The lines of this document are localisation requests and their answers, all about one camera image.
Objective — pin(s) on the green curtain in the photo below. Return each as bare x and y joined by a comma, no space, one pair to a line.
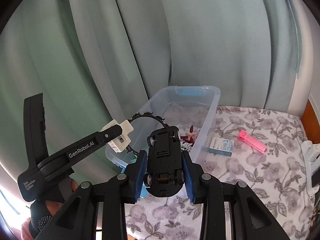
98,60

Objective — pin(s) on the left hand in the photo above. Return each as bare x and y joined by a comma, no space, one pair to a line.
41,212

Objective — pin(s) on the translucent plastic storage box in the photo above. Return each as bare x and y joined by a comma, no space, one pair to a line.
180,106

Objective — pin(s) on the white hair claw clip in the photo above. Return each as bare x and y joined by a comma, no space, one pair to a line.
120,136

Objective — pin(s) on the floral white blanket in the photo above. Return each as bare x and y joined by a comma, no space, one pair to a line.
277,176

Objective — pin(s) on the black toy car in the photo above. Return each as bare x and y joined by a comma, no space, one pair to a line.
164,173

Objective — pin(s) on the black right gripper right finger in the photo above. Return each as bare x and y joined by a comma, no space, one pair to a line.
250,218

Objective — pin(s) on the wooden cabinet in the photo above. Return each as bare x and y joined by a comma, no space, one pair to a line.
311,124

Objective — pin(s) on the pink hair roller clip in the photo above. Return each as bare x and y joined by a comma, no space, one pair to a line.
251,141

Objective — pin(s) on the small medicine box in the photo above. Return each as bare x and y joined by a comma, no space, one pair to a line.
221,146

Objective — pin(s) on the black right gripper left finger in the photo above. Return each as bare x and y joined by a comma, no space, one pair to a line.
77,218

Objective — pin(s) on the white power strip with chargers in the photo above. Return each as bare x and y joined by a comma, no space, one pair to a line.
311,158

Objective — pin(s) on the black clover headband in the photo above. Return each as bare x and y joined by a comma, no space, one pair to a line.
146,128

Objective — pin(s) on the dark red hair claw clip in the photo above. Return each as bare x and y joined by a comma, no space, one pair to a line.
191,136

